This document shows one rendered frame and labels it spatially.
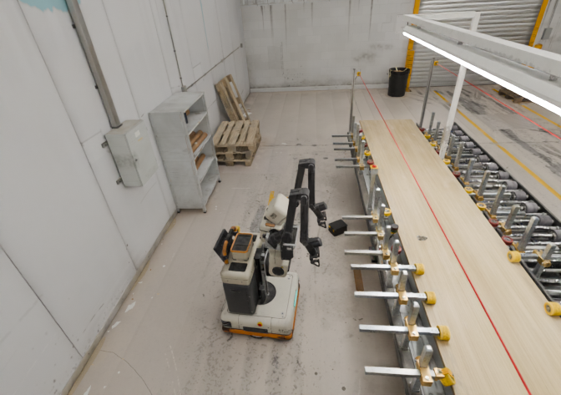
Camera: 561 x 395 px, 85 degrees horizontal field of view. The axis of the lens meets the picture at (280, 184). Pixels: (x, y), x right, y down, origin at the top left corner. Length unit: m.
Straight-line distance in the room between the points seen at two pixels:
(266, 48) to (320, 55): 1.64
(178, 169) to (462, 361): 3.66
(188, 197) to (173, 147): 0.80
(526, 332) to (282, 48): 8.95
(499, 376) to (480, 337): 0.22
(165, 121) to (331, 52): 6.79
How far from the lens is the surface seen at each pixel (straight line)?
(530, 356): 2.45
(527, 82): 1.67
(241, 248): 2.69
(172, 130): 4.19
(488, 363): 2.31
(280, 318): 2.97
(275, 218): 2.33
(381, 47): 10.20
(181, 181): 4.53
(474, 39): 2.17
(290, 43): 10.00
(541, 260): 3.01
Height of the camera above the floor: 2.74
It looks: 32 degrees down
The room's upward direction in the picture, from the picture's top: 4 degrees counter-clockwise
